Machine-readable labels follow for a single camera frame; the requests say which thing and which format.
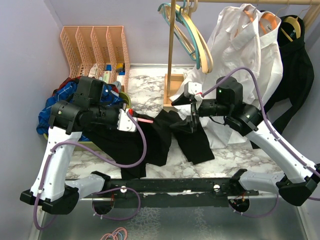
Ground black shirt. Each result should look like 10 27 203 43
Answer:
83 110 215 180
264 15 315 134

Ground white shirt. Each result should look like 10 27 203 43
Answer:
257 11 283 105
171 3 262 150

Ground wooden clothes rack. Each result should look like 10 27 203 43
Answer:
162 0 320 108

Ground pink hanger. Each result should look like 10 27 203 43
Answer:
136 117 154 124

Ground orange hanger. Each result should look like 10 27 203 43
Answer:
259 12 278 34
234 10 256 38

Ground white shirt behind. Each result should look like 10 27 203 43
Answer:
257 11 283 105

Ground green laundry basket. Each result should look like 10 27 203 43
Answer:
36 92 131 151

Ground cream yellow hanger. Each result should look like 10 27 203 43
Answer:
168 0 214 76

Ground pink plastic file organizer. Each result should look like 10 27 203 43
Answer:
60 25 131 92

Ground aluminium rail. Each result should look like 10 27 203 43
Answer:
27 174 316 240

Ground red plaid shirt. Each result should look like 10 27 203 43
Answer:
52 76 122 96

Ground orange hanger left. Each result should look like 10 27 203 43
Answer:
234 10 256 38

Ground orange hanger right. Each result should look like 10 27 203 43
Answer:
259 12 278 34

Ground yellow grey stapler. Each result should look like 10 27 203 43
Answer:
115 63 125 73

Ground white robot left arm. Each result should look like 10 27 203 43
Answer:
20 76 130 215

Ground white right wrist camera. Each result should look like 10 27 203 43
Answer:
183 81 203 102

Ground blue small box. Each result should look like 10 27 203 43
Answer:
105 64 112 71

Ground white spiral notebook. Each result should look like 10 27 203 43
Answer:
88 63 99 79

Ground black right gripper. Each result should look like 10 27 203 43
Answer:
169 91 230 133

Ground green white box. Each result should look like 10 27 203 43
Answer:
102 70 112 84

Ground coloured rubber bands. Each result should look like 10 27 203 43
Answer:
100 227 128 240

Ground blue plaid shirt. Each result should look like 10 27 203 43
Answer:
38 76 123 142

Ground black base bar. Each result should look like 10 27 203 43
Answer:
90 177 259 209

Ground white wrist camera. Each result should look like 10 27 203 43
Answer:
183 81 203 102
117 109 137 133

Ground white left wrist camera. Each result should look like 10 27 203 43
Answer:
117 109 137 133

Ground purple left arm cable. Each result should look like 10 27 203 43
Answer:
32 109 148 231

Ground white shirt front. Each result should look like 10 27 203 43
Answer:
171 3 262 150

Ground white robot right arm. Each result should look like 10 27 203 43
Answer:
171 76 320 206

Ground hanging black shirt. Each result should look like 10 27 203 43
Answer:
264 15 315 134

